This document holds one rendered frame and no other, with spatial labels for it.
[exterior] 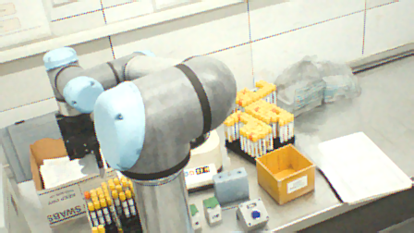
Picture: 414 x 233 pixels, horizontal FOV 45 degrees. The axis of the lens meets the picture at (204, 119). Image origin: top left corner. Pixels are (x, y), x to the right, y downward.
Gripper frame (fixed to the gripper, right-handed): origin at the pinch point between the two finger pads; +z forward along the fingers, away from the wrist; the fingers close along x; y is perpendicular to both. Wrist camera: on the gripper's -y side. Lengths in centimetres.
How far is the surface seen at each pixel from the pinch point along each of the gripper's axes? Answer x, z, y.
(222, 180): 0.7, 16.1, -32.4
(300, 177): 8, 18, -55
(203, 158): -14.1, 17.5, -32.1
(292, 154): -3, 19, -59
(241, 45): -51, 0, -65
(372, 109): -20, 26, -103
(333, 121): -21, 26, -86
